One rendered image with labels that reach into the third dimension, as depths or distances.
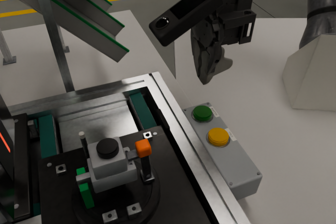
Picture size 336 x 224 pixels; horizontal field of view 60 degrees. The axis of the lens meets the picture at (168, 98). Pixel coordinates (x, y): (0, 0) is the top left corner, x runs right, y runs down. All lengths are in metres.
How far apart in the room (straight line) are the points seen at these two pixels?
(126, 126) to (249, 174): 0.29
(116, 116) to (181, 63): 0.34
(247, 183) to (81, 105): 0.39
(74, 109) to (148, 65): 0.34
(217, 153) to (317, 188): 0.24
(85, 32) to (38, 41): 0.48
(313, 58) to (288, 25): 0.51
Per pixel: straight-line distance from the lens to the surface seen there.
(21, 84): 0.97
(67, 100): 0.70
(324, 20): 0.84
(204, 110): 0.62
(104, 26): 0.83
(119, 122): 0.68
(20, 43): 1.17
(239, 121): 0.78
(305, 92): 0.82
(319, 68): 0.79
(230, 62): 0.55
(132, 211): 0.45
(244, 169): 0.56
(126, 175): 0.43
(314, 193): 0.70
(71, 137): 0.68
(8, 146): 0.32
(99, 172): 0.41
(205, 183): 0.53
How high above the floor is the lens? 1.41
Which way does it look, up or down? 42 degrees down
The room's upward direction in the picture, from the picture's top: straight up
